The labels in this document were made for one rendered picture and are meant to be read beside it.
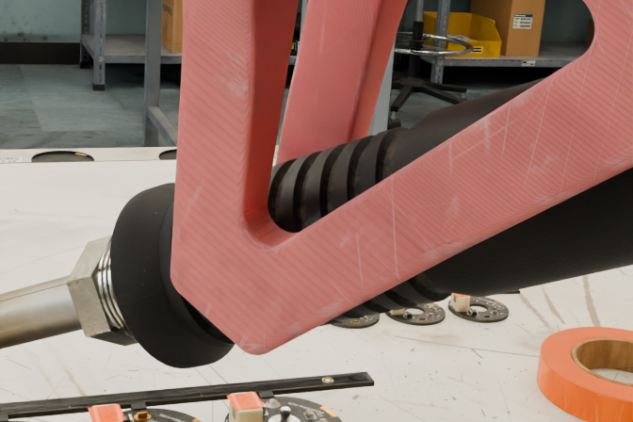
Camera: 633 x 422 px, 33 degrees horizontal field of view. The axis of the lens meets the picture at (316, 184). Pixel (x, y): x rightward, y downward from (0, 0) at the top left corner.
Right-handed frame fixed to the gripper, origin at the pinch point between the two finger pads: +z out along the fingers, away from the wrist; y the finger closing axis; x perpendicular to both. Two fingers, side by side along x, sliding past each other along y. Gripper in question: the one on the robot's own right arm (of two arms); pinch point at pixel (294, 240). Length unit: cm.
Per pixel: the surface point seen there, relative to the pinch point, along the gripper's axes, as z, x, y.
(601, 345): 10.7, 5.5, -26.5
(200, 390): 8.5, -1.5, -6.8
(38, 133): 182, -150, -250
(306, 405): 7.5, 0.4, -7.5
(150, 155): 27, -20, -41
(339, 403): 14.8, -0.1, -18.6
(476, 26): 127, -95, -453
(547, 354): 11.2, 4.2, -24.1
